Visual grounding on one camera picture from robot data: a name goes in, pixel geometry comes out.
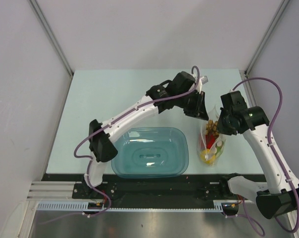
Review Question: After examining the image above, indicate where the yellow fake lemon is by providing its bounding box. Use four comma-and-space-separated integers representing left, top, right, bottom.
199, 149, 212, 164

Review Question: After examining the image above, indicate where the green fake food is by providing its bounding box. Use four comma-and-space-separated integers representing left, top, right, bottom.
215, 144, 224, 157

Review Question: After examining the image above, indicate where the left aluminium corner post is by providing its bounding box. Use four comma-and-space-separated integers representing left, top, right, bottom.
28, 0, 75, 76

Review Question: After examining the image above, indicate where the red fake food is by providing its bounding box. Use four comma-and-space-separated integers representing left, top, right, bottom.
200, 134, 216, 149

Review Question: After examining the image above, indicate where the brown fake berry bunch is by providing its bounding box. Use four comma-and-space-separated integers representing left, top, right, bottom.
205, 119, 219, 137

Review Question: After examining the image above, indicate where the right aluminium corner post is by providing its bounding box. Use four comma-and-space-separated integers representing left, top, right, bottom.
244, 0, 292, 76

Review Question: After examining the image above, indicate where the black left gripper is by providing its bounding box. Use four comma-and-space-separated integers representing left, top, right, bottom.
175, 91, 208, 121

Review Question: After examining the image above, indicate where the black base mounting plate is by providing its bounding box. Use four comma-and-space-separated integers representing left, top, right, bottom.
42, 173, 280, 201

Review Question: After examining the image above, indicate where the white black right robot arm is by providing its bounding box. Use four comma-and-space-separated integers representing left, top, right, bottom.
217, 91, 299, 219

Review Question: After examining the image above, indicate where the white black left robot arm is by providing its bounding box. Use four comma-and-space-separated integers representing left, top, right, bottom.
83, 71, 209, 198

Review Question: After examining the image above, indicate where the teal transparent plastic container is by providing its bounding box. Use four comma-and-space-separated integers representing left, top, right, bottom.
111, 127, 189, 179

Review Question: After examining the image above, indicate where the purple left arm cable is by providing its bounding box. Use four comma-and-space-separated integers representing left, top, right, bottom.
38, 65, 201, 225

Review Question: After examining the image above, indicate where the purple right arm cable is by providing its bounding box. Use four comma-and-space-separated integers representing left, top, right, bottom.
223, 77, 299, 236

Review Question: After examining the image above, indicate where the aluminium front frame rail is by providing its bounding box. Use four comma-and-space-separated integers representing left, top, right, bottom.
27, 182, 296, 203

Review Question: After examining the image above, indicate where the aluminium corner post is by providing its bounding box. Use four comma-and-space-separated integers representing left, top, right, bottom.
28, 0, 75, 76
244, 0, 292, 76

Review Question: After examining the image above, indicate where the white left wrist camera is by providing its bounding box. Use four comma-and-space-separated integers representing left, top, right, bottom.
200, 76, 208, 84

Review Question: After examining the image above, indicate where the clear polka dot zip bag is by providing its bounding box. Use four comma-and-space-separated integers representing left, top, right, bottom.
197, 106, 226, 166

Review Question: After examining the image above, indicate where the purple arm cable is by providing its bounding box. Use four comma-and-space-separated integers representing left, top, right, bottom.
223, 77, 299, 236
38, 65, 201, 225

